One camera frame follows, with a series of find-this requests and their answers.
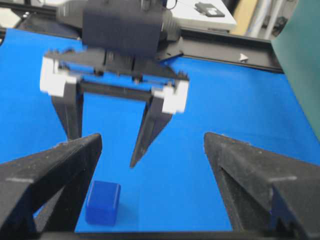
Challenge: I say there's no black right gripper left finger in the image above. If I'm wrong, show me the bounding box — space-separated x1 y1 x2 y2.
0 133 102 234

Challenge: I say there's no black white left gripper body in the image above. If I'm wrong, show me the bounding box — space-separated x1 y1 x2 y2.
39 48 190 114

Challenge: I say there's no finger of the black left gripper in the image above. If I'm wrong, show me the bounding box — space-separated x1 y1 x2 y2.
51 83 84 140
129 96 173 168

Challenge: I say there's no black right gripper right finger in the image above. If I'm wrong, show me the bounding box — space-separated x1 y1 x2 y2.
204 132 320 238

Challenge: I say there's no blue block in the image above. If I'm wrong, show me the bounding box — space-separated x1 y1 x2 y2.
85 180 121 226

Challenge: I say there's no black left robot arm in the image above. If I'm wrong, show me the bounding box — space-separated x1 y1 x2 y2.
39 0 190 168

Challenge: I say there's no blue table cloth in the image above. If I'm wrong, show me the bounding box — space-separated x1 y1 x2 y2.
0 29 320 232

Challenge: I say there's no white desk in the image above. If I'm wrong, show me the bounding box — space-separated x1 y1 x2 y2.
166 0 237 31

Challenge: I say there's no black device on desk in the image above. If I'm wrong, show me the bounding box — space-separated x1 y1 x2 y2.
194 2 225 18

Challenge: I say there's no dark green mat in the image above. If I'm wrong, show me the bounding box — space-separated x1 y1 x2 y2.
271 0 320 138

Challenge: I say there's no silver corner bracket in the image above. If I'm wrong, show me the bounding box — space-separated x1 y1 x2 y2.
238 53 249 63

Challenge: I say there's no black aluminium table frame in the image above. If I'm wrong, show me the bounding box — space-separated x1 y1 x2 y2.
0 0 284 73

